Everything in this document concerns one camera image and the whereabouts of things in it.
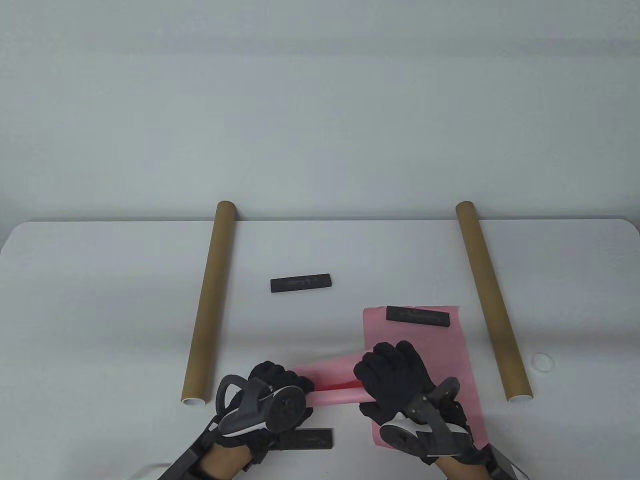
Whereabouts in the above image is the person's right hand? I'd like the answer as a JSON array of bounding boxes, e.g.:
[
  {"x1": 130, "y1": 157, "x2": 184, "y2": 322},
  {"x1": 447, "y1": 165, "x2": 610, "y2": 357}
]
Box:
[{"x1": 353, "y1": 341, "x2": 478, "y2": 466}]

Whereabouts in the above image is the person's left hand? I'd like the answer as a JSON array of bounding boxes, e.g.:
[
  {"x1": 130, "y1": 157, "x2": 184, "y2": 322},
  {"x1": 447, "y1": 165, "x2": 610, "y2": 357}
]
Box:
[{"x1": 212, "y1": 361, "x2": 316, "y2": 463}]

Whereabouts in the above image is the pink paper sheet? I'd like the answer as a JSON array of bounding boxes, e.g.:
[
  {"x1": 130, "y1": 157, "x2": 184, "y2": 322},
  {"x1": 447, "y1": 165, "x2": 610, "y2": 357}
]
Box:
[
  {"x1": 362, "y1": 306, "x2": 491, "y2": 449},
  {"x1": 287, "y1": 352, "x2": 373, "y2": 407}
]

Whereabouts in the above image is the black bar paperweight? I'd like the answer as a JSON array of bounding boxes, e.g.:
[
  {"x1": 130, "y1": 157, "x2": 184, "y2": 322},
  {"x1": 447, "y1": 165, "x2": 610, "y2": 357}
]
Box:
[
  {"x1": 270, "y1": 273, "x2": 333, "y2": 294},
  {"x1": 270, "y1": 428, "x2": 334, "y2": 451},
  {"x1": 386, "y1": 306, "x2": 451, "y2": 329}
]

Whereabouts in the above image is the brown cardboard mailing tube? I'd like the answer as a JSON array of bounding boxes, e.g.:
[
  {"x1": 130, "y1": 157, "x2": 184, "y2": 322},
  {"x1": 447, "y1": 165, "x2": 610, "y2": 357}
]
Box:
[
  {"x1": 455, "y1": 201, "x2": 534, "y2": 403},
  {"x1": 181, "y1": 201, "x2": 237, "y2": 406}
]

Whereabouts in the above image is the person's left forearm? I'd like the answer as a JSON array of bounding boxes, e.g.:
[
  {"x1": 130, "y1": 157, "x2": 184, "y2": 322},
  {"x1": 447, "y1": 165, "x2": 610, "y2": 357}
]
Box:
[{"x1": 197, "y1": 442, "x2": 251, "y2": 480}]

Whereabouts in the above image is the person's right forearm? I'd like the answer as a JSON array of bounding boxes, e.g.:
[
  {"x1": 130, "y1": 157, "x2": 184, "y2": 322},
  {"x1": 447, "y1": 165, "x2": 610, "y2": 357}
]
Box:
[{"x1": 435, "y1": 457, "x2": 496, "y2": 480}]

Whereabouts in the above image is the gray tracking controller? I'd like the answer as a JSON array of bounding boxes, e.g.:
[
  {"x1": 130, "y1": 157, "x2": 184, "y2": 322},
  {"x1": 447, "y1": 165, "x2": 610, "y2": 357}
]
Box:
[
  {"x1": 215, "y1": 375, "x2": 307, "y2": 438},
  {"x1": 379, "y1": 378, "x2": 473, "y2": 458}
]

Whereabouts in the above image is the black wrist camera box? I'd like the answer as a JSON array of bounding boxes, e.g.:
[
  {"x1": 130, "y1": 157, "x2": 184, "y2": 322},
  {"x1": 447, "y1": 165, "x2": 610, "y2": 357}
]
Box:
[
  {"x1": 482, "y1": 442, "x2": 531, "y2": 480},
  {"x1": 157, "y1": 432, "x2": 216, "y2": 480}
]

